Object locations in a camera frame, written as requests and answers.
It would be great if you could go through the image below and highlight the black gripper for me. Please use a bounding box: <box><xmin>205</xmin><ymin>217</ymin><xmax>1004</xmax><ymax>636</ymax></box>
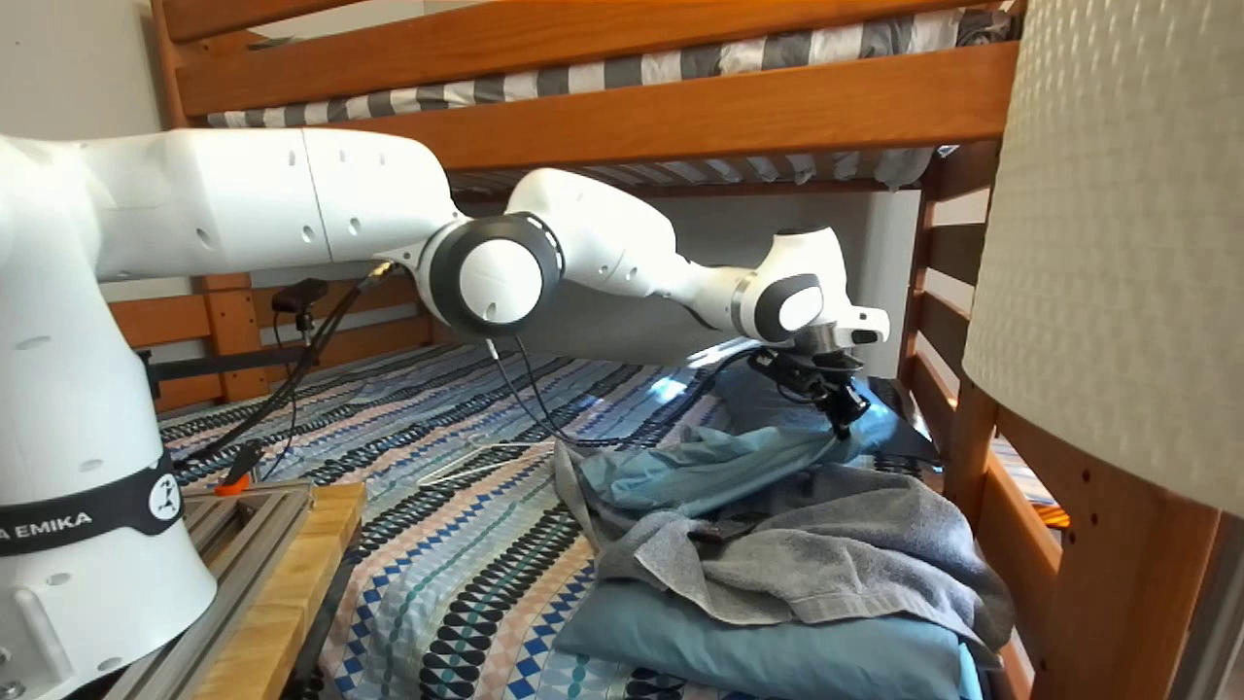
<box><xmin>750</xmin><ymin>350</ymin><xmax>871</xmax><ymax>429</ymax></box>

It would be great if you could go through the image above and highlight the light blue towel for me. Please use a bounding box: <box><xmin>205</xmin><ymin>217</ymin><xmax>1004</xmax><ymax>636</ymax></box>
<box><xmin>569</xmin><ymin>386</ymin><xmax>902</xmax><ymax>517</ymax></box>

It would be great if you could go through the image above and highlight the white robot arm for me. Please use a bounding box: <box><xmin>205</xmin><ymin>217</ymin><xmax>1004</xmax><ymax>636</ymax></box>
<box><xmin>0</xmin><ymin>128</ymin><xmax>891</xmax><ymax>700</ymax></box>

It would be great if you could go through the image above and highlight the aluminium and wood robot base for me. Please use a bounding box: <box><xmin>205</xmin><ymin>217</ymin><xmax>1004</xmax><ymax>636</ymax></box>
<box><xmin>100</xmin><ymin>482</ymin><xmax>364</xmax><ymax>700</ymax></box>

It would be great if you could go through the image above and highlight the grey fleece blanket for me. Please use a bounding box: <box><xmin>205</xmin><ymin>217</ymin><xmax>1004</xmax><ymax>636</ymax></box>
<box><xmin>552</xmin><ymin>443</ymin><xmax>1016</xmax><ymax>648</ymax></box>

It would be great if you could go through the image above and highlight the white lampshade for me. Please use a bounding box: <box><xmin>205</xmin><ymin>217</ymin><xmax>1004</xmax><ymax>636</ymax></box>
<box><xmin>964</xmin><ymin>0</ymin><xmax>1244</xmax><ymax>512</ymax></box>

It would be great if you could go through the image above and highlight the teal pillow under blanket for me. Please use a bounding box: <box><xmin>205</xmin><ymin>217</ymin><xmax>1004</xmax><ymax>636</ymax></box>
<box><xmin>556</xmin><ymin>584</ymin><xmax>987</xmax><ymax>700</ymax></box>

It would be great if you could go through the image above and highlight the upper bunk mattress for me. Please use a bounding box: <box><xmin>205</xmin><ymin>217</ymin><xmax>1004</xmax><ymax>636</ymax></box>
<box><xmin>177</xmin><ymin>0</ymin><xmax>1021</xmax><ymax>189</ymax></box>

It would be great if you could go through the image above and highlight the patterned blue bedspread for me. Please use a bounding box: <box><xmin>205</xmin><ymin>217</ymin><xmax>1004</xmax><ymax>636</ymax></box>
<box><xmin>150</xmin><ymin>337</ymin><xmax>832</xmax><ymax>700</ymax></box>

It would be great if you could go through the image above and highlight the wooden bunk bed frame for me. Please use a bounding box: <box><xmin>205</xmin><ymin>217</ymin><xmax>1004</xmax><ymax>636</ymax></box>
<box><xmin>145</xmin><ymin>0</ymin><xmax>1239</xmax><ymax>700</ymax></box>

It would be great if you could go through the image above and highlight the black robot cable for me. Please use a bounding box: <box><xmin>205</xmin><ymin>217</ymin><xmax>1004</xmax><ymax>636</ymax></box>
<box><xmin>166</xmin><ymin>255</ymin><xmax>731</xmax><ymax>470</ymax></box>

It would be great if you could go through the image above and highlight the black camera on stand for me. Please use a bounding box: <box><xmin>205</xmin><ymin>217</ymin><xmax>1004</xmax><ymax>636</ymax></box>
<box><xmin>269</xmin><ymin>276</ymin><xmax>326</xmax><ymax>369</ymax></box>

